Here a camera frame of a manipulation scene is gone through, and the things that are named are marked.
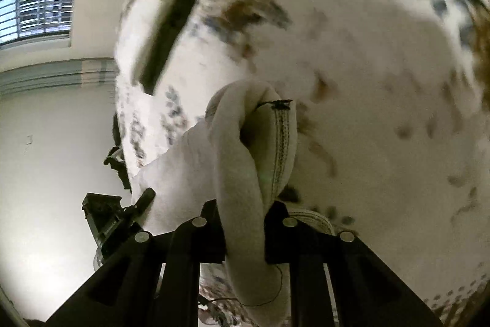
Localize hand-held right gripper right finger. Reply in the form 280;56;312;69
264;201;445;327

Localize floral printed bed sheet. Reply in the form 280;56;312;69
113;0;490;327

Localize black rectangular object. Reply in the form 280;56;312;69
137;0;198;96

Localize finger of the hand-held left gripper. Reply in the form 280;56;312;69
122;188;157;225

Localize white small garment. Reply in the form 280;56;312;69
131;79;299;325

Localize barred window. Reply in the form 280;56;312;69
0;0;78;45

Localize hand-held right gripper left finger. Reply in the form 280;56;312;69
45;199;227;327

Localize dark object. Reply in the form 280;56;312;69
103;145;133;194

